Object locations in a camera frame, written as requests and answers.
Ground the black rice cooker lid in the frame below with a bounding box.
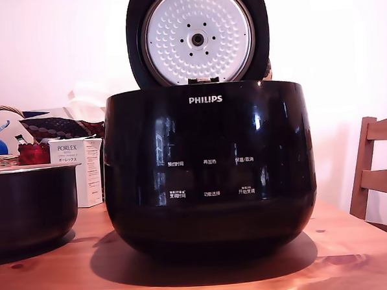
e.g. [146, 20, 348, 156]
[124, 0, 273, 90]

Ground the black Philips rice cooker body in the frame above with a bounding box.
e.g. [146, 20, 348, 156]
[99, 76, 320, 265]

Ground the rice cooker inner pot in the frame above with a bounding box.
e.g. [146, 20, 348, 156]
[0, 162, 87, 257]

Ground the white Porlex carton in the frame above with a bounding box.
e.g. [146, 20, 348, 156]
[47, 136, 106, 210]

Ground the wooden chair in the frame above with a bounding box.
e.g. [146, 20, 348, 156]
[344, 115, 387, 241]

